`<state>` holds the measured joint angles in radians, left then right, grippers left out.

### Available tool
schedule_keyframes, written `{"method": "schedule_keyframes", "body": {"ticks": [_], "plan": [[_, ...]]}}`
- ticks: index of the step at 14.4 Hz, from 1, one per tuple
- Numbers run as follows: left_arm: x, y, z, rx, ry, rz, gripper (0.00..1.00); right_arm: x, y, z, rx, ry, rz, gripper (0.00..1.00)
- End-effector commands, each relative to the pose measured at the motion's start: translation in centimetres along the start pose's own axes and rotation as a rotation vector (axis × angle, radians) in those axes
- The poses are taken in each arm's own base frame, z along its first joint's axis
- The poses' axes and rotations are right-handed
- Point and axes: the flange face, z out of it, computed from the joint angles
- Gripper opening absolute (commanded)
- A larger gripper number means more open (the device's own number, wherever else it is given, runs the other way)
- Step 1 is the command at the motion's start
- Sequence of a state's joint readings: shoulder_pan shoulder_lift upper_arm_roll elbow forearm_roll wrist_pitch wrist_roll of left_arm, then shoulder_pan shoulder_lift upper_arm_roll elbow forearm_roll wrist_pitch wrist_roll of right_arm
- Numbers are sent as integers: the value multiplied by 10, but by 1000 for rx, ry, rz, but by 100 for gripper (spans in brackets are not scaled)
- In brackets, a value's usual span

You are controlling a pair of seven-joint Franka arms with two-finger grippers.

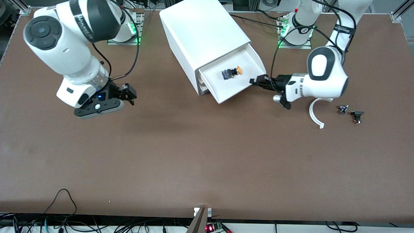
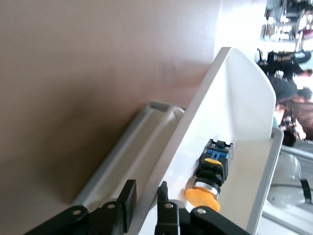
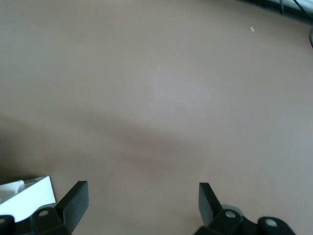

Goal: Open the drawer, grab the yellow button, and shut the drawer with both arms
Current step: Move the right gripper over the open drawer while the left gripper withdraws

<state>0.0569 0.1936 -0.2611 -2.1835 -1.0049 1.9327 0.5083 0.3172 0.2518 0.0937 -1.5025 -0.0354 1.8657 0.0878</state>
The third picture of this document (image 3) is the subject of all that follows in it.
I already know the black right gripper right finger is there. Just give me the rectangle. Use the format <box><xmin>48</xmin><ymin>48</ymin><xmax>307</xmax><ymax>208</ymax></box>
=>
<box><xmin>194</xmin><ymin>182</ymin><xmax>243</xmax><ymax>235</ymax></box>

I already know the white drawer cabinet shell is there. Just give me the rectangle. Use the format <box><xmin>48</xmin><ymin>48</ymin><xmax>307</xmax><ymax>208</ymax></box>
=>
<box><xmin>0</xmin><ymin>174</ymin><xmax>56</xmax><ymax>223</ymax></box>

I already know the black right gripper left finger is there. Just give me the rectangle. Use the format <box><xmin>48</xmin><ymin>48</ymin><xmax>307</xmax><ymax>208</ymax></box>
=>
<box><xmin>29</xmin><ymin>181</ymin><xmax>89</xmax><ymax>235</ymax></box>

